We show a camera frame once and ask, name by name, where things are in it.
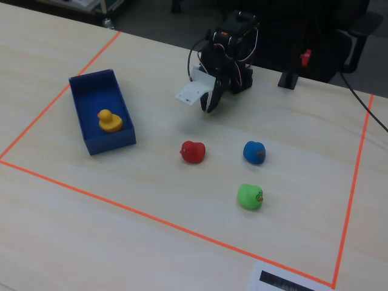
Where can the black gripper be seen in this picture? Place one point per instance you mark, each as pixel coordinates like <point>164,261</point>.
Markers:
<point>217,90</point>

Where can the yellow rubber duck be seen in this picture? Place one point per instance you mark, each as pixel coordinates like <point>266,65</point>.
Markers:
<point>109,121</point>

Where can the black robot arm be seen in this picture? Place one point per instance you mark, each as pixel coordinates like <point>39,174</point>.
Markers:
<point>238,33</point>

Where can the red rubber duck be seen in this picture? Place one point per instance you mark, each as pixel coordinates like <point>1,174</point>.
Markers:
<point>194,152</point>

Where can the blue rubber duck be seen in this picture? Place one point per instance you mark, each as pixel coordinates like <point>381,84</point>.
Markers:
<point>254,153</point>

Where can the green rubber duck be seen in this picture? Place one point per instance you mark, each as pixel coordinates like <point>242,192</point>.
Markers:
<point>250,197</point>

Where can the blue plastic box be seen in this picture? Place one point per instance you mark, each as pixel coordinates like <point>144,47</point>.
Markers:
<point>91,91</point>

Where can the orange tape strip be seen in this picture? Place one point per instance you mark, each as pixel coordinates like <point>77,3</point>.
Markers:
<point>353,188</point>
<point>166,222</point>
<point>54,101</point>

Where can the black office chair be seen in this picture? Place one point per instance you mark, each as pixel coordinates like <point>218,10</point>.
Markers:
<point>336,39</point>

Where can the wooden shelf cart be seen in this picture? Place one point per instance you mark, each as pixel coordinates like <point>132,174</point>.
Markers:
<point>88,7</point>

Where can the white paper with black bar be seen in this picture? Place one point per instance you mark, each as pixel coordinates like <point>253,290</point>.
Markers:
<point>282,280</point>

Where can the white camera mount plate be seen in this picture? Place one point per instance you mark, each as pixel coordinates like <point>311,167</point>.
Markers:
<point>192,90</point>

